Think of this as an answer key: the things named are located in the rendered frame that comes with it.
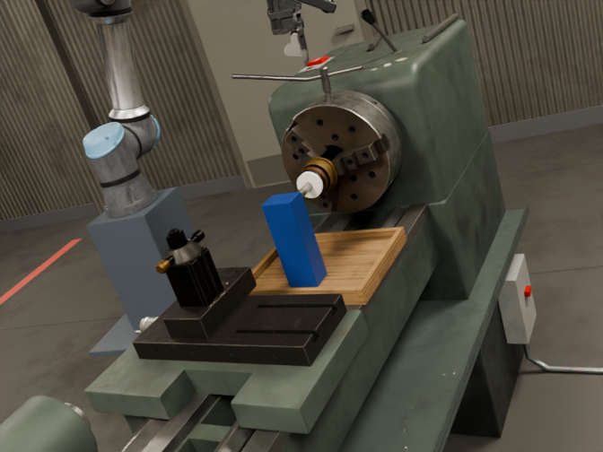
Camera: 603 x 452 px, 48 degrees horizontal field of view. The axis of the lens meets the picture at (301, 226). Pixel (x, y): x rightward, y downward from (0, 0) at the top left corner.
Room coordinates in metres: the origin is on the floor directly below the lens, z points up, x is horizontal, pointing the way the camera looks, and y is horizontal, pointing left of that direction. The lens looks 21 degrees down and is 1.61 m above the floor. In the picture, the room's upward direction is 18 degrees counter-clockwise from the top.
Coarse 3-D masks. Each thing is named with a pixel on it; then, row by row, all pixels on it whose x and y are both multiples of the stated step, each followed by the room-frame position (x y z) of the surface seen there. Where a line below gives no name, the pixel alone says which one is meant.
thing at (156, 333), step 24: (168, 312) 1.37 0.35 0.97; (240, 312) 1.26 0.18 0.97; (264, 312) 1.23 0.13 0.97; (288, 312) 1.19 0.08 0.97; (312, 312) 1.16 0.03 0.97; (336, 312) 1.17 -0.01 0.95; (144, 336) 1.29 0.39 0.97; (168, 336) 1.26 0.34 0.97; (216, 336) 1.19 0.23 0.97; (240, 336) 1.16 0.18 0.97; (264, 336) 1.13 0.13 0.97; (288, 336) 1.10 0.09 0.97; (312, 336) 1.08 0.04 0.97; (168, 360) 1.24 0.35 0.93; (192, 360) 1.21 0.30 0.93; (216, 360) 1.17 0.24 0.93; (240, 360) 1.14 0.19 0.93; (264, 360) 1.11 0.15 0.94; (288, 360) 1.08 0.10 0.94; (312, 360) 1.06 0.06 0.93
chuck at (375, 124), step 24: (336, 96) 1.76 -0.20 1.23; (312, 120) 1.73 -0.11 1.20; (336, 120) 1.69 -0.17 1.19; (360, 120) 1.66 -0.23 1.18; (384, 120) 1.70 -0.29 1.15; (288, 144) 1.78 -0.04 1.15; (336, 144) 1.70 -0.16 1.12; (360, 144) 1.67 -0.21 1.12; (288, 168) 1.80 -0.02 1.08; (360, 168) 1.68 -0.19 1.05; (384, 168) 1.64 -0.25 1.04; (360, 192) 1.69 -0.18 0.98
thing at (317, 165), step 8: (312, 160) 1.65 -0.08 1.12; (320, 160) 1.64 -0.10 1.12; (328, 160) 1.66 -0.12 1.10; (304, 168) 1.63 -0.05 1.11; (312, 168) 1.60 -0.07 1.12; (320, 168) 1.61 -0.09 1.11; (328, 168) 1.61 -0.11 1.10; (320, 176) 1.58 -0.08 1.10; (328, 176) 1.60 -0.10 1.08; (336, 176) 1.62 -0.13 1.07; (328, 184) 1.60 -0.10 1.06
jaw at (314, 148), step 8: (296, 128) 1.74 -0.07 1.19; (288, 136) 1.73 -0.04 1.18; (296, 136) 1.72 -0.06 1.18; (304, 136) 1.72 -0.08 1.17; (312, 136) 1.74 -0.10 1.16; (296, 144) 1.72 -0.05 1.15; (304, 144) 1.69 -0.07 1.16; (312, 144) 1.71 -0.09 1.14; (320, 144) 1.72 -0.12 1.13; (296, 152) 1.70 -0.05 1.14; (304, 152) 1.69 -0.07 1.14; (312, 152) 1.68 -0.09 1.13; (320, 152) 1.69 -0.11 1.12; (304, 160) 1.67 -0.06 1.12
